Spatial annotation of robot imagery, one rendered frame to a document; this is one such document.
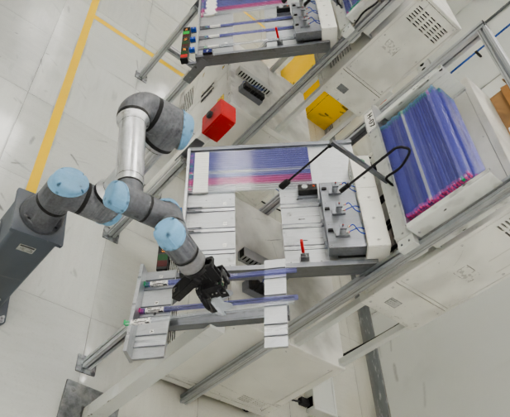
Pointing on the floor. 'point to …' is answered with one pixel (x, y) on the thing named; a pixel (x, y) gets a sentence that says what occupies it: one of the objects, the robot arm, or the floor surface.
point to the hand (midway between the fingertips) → (221, 309)
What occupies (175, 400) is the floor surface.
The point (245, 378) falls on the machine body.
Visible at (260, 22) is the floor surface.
